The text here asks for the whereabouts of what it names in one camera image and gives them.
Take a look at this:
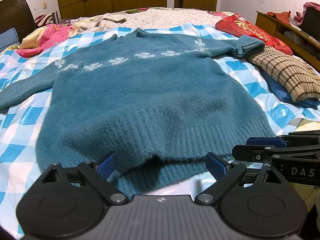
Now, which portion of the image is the teal knit sweater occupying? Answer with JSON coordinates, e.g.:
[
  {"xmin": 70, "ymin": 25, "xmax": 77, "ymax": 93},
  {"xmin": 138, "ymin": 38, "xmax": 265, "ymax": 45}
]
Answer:
[{"xmin": 1, "ymin": 29, "xmax": 274, "ymax": 196}]

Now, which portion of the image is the blue folded knit garment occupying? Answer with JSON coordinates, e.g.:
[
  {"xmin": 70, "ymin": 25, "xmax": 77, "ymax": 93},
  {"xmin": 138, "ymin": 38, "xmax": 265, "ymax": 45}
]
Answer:
[{"xmin": 260, "ymin": 69, "xmax": 319, "ymax": 109}]

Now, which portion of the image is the beige brown striped folded sweater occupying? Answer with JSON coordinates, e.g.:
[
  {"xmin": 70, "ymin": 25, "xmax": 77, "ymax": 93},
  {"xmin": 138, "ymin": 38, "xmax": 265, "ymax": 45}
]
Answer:
[{"xmin": 248, "ymin": 46, "xmax": 320, "ymax": 101}]

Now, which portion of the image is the wooden tv cabinet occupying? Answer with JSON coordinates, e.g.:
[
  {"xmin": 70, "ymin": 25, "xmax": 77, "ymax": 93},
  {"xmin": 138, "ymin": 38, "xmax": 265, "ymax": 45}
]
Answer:
[{"xmin": 255, "ymin": 11, "xmax": 319, "ymax": 72}]

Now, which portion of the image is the black television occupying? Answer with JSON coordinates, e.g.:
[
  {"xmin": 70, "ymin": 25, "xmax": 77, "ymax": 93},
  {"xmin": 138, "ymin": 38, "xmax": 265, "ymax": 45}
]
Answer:
[{"xmin": 299, "ymin": 11, "xmax": 320, "ymax": 41}]

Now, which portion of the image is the red plastic shopping bag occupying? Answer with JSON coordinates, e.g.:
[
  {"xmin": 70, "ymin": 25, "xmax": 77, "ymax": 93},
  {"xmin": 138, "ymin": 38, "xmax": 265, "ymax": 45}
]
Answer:
[{"xmin": 215, "ymin": 14, "xmax": 293, "ymax": 56}]

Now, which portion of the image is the pink cloth over television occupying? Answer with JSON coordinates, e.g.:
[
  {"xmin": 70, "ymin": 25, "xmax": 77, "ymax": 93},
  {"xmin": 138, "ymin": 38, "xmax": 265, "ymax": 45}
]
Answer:
[{"xmin": 293, "ymin": 2, "xmax": 320, "ymax": 27}]

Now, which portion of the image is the orange cloth on cabinet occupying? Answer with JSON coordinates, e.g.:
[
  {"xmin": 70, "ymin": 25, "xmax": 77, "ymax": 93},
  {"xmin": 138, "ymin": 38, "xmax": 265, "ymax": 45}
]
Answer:
[{"xmin": 267, "ymin": 11, "xmax": 291, "ymax": 25}]

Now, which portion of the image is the pink yellow floral quilt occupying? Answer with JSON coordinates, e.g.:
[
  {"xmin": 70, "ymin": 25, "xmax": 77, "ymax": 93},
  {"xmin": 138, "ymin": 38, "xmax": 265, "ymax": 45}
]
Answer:
[{"xmin": 15, "ymin": 24, "xmax": 74, "ymax": 58}]

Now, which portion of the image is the floral white bed sheet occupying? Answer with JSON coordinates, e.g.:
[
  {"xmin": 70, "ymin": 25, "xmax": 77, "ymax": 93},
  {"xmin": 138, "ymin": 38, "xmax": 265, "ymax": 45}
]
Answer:
[{"xmin": 71, "ymin": 8, "xmax": 222, "ymax": 34}]

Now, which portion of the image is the metal thermos bottle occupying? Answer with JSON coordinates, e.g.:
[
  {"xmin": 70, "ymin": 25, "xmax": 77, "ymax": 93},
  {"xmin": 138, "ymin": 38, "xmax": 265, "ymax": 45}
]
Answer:
[{"xmin": 52, "ymin": 11, "xmax": 60, "ymax": 24}]

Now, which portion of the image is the blue pillow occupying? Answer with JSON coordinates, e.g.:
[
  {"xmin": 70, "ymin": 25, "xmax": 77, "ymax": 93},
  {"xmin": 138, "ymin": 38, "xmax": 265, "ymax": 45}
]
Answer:
[{"xmin": 0, "ymin": 28, "xmax": 20, "ymax": 52}]

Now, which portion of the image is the red white striped cloth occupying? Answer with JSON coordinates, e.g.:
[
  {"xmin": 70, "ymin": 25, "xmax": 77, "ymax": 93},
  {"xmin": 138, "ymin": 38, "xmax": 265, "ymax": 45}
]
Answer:
[{"xmin": 34, "ymin": 14, "xmax": 54, "ymax": 27}]

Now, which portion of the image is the dark wooden headboard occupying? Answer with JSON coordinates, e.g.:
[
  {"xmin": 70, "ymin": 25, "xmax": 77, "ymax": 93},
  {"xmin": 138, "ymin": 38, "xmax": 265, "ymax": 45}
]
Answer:
[{"xmin": 0, "ymin": 0, "xmax": 37, "ymax": 42}]

